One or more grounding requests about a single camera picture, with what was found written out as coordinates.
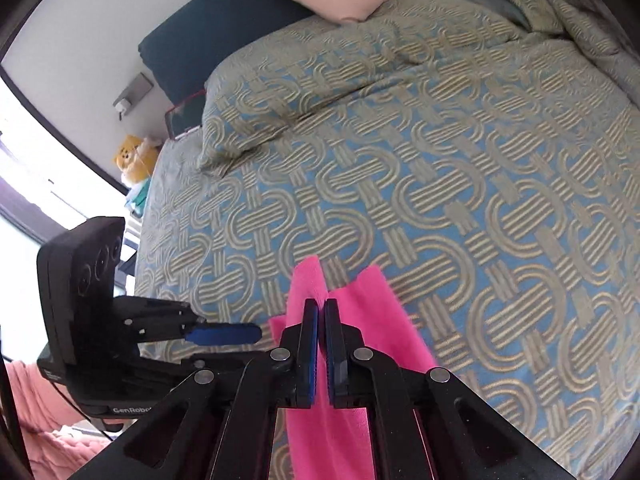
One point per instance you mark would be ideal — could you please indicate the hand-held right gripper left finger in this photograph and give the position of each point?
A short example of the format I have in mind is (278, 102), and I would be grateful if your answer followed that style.
(312, 355)

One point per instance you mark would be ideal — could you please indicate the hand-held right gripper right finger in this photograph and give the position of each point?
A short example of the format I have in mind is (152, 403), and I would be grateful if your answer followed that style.
(332, 355)

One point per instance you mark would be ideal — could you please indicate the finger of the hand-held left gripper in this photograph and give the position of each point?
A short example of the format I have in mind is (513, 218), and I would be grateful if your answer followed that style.
(225, 333)

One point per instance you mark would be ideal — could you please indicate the pink pants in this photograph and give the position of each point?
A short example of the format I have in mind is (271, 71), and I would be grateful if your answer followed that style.
(370, 310)

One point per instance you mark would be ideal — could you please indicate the dark framed window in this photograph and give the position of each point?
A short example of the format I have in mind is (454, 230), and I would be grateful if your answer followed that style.
(30, 170)

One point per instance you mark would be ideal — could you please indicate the yellow plush toy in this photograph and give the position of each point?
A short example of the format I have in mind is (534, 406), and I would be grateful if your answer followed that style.
(131, 157)

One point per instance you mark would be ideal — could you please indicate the blue beige patterned bedspread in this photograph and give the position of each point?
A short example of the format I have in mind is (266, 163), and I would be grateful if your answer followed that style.
(425, 170)

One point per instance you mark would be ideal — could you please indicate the red framed tablet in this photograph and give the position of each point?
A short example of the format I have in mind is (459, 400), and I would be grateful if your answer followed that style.
(182, 115)

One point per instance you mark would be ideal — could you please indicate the dark teal pillow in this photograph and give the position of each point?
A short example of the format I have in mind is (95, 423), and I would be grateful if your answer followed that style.
(210, 35)

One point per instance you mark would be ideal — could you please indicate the grey wall socket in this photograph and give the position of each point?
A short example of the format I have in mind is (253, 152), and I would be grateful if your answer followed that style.
(131, 92)

